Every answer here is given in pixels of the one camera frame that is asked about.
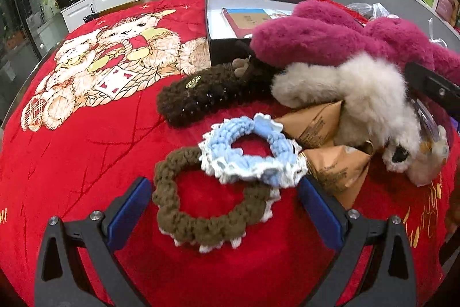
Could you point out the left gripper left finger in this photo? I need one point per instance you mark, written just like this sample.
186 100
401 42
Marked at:
61 279

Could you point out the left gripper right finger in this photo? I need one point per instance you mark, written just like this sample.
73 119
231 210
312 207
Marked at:
389 276

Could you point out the cream fluffy plush toy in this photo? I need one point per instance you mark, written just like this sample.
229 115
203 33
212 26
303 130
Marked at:
376 107

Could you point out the magenta plush toy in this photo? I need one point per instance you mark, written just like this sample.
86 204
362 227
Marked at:
320 33

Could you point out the clear plastic bag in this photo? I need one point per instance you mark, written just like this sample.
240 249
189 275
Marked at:
371 11

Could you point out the tan snack packet upper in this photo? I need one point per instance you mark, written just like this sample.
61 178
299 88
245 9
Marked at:
313 127

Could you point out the tan snack packet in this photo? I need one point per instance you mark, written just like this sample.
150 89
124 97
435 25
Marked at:
340 170
313 127

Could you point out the tan snack packet lower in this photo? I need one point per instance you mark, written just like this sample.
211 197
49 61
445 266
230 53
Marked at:
340 170

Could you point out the brown crochet scrunchie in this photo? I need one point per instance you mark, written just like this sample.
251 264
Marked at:
206 233

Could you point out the blue white crochet scrunchie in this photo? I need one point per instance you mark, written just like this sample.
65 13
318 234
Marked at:
284 168

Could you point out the red bear print blanket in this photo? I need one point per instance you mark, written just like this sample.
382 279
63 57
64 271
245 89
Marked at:
88 125

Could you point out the black storage box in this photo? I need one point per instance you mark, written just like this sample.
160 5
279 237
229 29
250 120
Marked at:
230 24

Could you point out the dark brown knitted pouch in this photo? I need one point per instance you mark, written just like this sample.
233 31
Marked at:
197 95

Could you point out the dark glass sliding door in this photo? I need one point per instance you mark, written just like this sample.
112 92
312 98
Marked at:
30 30

